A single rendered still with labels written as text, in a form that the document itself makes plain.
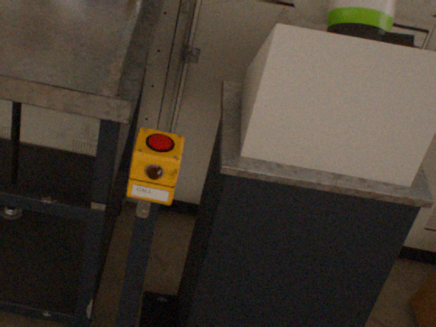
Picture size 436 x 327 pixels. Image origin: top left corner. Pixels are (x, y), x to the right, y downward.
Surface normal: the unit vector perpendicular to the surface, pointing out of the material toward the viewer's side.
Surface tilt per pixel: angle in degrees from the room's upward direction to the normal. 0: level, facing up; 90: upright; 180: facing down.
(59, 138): 90
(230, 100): 0
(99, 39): 0
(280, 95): 90
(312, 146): 90
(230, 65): 90
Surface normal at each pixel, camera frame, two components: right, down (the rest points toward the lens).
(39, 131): -0.13, 0.58
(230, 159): 0.15, -0.79
